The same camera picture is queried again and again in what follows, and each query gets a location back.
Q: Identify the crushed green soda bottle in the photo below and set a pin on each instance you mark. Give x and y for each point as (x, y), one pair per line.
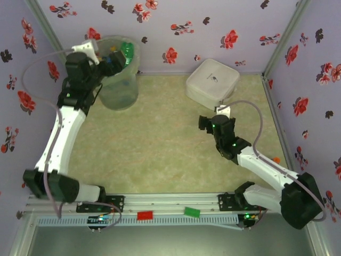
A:
(128, 53)

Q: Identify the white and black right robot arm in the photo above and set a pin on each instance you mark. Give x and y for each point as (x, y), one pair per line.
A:
(261, 166)

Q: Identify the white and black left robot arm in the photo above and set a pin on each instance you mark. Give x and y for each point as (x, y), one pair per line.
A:
(64, 133)

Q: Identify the translucent grey waste bin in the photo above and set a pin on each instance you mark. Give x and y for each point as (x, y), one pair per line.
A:
(120, 93)

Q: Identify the white lidded plastic box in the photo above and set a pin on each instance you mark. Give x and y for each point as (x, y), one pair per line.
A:
(210, 80)

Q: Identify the small orange cap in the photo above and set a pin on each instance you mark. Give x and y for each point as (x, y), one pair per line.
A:
(277, 159)

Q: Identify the green plastic tag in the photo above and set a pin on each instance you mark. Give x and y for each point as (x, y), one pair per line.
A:
(192, 212)

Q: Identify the red plastic tag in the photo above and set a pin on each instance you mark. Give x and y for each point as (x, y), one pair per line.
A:
(145, 215)

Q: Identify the grey metal shelf panel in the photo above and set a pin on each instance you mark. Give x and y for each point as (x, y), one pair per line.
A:
(170, 240)

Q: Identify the aluminium table side rail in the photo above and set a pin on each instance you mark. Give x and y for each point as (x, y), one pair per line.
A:
(274, 106)

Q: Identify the aluminium frame post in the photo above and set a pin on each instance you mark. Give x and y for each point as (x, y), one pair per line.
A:
(287, 34)
(50, 34)

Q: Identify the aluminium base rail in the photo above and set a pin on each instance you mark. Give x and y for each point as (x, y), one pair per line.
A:
(170, 202)

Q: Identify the aluminium frame leg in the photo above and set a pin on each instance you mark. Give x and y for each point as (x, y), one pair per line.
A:
(22, 234)
(317, 237)

